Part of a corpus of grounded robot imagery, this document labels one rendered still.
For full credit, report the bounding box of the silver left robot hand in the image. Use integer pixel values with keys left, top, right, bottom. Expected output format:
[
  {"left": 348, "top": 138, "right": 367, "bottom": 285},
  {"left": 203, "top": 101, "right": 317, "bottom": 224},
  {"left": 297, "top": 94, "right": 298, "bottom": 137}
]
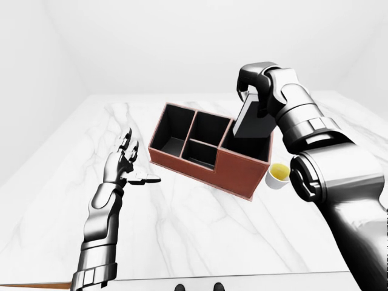
[{"left": 102, "top": 127, "right": 162, "bottom": 187}]

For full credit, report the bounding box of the red-brown desk caddy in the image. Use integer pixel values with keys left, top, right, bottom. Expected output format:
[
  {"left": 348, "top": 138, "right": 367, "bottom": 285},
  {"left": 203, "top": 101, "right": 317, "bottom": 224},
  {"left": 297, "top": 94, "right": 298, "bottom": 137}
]
[{"left": 147, "top": 102, "right": 275, "bottom": 202}]

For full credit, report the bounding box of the white cup with yellow inside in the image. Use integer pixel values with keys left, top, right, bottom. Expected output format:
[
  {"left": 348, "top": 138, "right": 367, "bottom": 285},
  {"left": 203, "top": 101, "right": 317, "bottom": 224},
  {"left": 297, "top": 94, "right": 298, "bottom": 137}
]
[{"left": 265, "top": 162, "right": 291, "bottom": 190}]

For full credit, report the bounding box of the dark grey book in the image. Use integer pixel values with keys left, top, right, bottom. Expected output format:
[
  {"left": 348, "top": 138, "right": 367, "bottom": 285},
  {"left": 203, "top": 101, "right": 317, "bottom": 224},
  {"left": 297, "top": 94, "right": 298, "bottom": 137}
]
[{"left": 232, "top": 93, "right": 275, "bottom": 139}]

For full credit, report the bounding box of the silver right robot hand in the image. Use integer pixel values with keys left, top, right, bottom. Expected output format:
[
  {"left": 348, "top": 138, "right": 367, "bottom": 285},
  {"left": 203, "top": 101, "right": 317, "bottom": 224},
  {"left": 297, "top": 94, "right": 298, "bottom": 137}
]
[{"left": 236, "top": 61, "right": 315, "bottom": 119}]

